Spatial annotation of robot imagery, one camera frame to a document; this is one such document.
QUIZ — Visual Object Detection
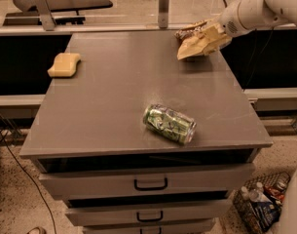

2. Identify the middle metal bracket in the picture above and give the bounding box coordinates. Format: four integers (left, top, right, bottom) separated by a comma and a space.
158, 0, 169, 29

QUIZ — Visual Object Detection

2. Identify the black office chair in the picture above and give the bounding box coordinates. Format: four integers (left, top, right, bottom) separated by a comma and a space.
3, 0, 113, 26

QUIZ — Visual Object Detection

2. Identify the wire basket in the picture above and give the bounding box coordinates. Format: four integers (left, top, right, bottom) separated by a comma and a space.
233, 172, 290, 234

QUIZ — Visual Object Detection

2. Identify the green soda can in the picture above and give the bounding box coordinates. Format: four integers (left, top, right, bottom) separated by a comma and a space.
143, 104, 197, 144

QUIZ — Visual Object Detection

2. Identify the metal bracket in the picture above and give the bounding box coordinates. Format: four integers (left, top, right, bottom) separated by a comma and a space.
158, 0, 169, 29
33, 0, 56, 31

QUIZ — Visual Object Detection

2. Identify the yellow sponge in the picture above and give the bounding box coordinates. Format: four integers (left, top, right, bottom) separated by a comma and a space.
48, 53, 81, 77

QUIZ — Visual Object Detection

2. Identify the left metal bracket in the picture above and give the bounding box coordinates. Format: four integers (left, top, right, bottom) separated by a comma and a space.
33, 0, 56, 31

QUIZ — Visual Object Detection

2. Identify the grey drawer cabinet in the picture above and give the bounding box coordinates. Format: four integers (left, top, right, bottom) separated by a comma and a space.
20, 31, 272, 234

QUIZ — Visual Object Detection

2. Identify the red snack package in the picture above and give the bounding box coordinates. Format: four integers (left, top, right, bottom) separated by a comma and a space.
264, 185, 284, 203

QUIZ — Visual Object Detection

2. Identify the drawer black handle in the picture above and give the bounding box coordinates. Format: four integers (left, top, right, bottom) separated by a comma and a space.
133, 178, 168, 191
139, 226, 162, 234
136, 211, 164, 222

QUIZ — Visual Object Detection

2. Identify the clear water bottle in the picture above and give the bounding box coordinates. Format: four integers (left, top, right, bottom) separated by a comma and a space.
248, 182, 270, 203

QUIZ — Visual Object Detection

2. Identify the top drawer black handle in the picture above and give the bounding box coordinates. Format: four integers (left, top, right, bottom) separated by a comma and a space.
133, 178, 168, 191

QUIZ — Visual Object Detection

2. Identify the black background cable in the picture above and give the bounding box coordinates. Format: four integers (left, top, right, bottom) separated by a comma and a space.
219, 0, 276, 88

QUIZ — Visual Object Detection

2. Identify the black floor cable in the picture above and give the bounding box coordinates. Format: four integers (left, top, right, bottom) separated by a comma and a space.
0, 107, 58, 234

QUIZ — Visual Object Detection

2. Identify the middle drawer black handle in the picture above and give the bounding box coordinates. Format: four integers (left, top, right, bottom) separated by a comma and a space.
136, 211, 164, 222

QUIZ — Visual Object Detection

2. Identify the brown sea salt chip bag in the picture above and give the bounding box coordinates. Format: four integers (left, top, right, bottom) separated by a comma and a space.
174, 19, 210, 45

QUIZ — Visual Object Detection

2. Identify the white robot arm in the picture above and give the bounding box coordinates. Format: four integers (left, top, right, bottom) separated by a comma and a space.
176, 0, 297, 234

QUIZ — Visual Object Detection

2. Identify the bottom drawer black handle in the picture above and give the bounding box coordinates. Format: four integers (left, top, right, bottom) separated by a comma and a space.
139, 226, 162, 234

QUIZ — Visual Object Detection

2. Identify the blue snack bag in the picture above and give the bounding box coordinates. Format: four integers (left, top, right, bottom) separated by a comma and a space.
251, 202, 280, 231

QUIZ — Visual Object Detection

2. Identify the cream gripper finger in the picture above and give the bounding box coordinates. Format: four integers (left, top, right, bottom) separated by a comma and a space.
177, 36, 207, 59
180, 19, 210, 32

